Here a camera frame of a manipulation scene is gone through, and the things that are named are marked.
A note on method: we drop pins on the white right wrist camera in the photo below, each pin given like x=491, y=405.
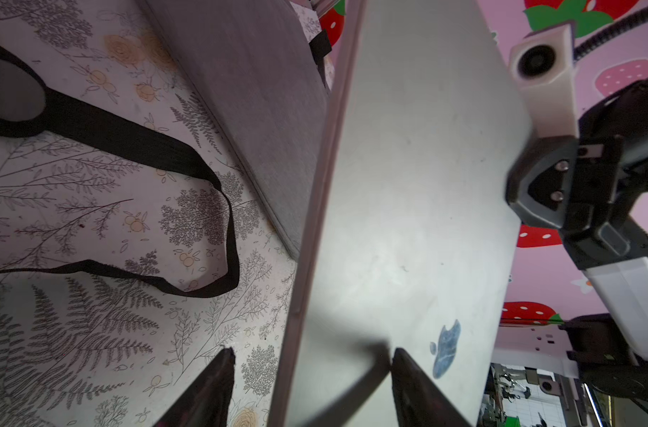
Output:
x=543, y=67

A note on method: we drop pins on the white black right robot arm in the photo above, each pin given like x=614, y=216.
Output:
x=611, y=350

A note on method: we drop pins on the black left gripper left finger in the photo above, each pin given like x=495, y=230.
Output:
x=206, y=402

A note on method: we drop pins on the dark grey laptop sleeve with handle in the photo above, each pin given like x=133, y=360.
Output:
x=253, y=70

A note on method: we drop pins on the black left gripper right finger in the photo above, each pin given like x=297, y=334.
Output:
x=418, y=401

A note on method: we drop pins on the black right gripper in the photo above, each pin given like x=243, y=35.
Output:
x=585, y=187

